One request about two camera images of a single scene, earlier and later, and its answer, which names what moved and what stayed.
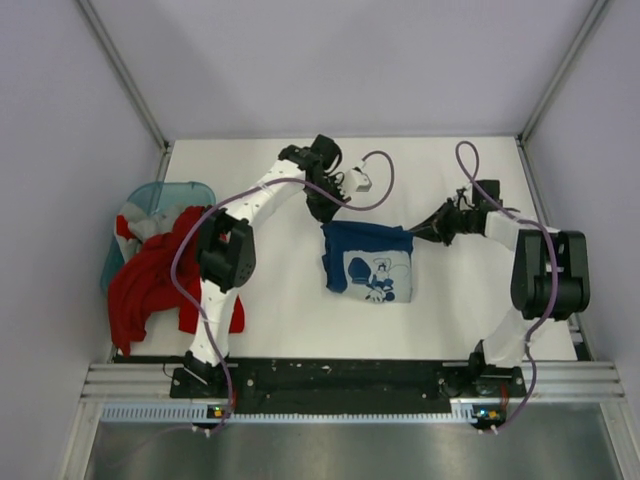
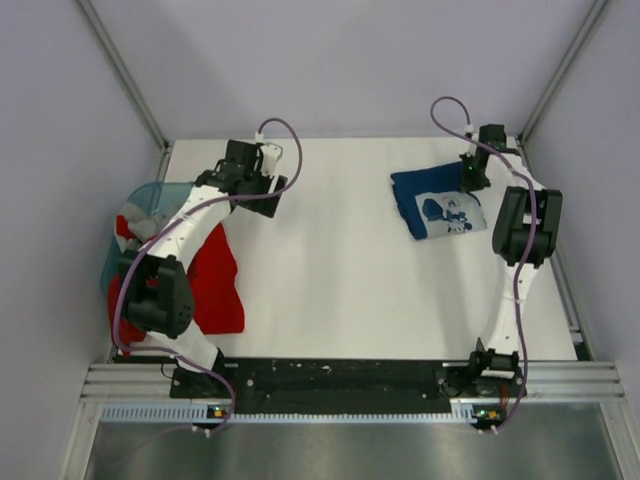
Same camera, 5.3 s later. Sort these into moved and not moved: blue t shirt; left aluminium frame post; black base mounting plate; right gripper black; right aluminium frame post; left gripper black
Moved: blue t shirt; left gripper black; right gripper black
Not moved: right aluminium frame post; black base mounting plate; left aluminium frame post
